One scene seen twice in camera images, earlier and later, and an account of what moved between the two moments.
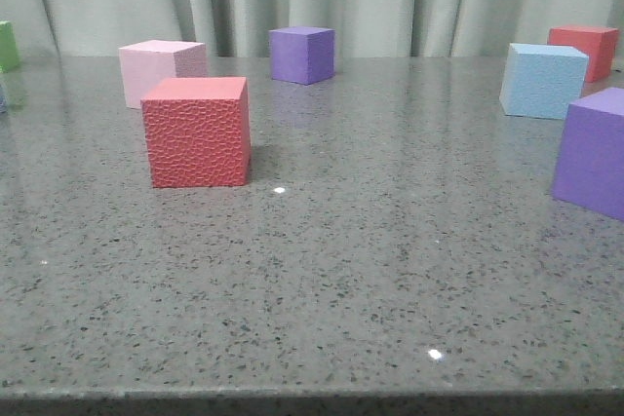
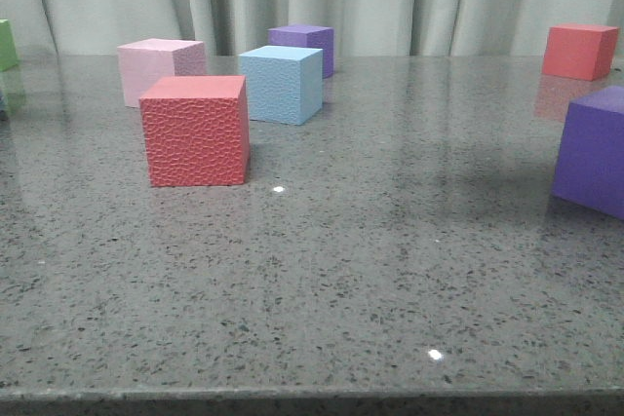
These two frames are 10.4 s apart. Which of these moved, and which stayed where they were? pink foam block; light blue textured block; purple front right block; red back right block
Moved: light blue textured block
Stayed: purple front right block; pink foam block; red back right block
